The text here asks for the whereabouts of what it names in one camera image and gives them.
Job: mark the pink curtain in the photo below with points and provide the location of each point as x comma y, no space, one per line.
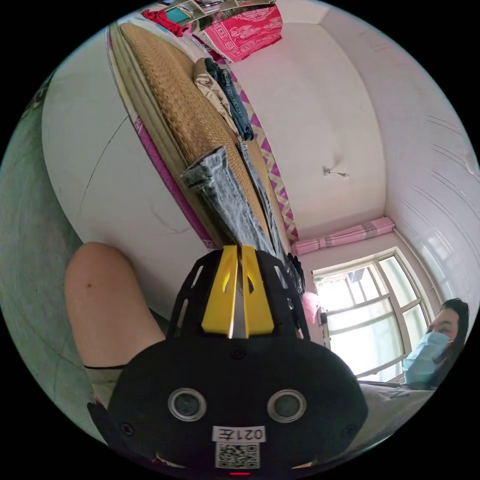
345,234

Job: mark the window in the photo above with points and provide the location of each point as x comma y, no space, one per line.
367,318

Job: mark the pile of clothes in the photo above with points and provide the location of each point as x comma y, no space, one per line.
225,93

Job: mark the person's body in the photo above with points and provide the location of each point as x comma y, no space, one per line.
108,300

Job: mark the bed with woven mat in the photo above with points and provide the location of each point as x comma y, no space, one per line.
172,90

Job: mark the red patterned cloth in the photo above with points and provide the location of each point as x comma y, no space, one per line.
247,32

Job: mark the red garment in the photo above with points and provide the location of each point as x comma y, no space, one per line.
167,20

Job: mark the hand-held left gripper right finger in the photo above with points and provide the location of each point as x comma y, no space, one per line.
257,303

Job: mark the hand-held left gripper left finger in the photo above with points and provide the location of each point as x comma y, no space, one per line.
221,300

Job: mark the white gray jeans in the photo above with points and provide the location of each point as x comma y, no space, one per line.
221,195

